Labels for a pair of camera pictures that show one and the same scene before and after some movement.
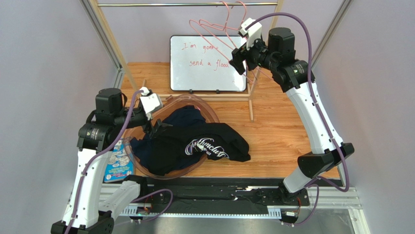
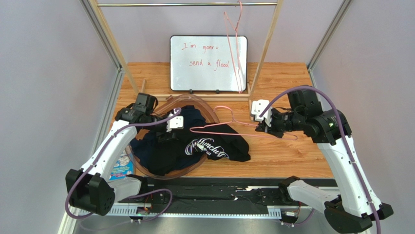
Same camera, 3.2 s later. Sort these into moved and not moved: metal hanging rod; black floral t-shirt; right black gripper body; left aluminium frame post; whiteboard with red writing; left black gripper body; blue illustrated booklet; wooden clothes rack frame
Moved: left black gripper body; right black gripper body
Not moved: metal hanging rod; wooden clothes rack frame; blue illustrated booklet; black floral t-shirt; left aluminium frame post; whiteboard with red writing
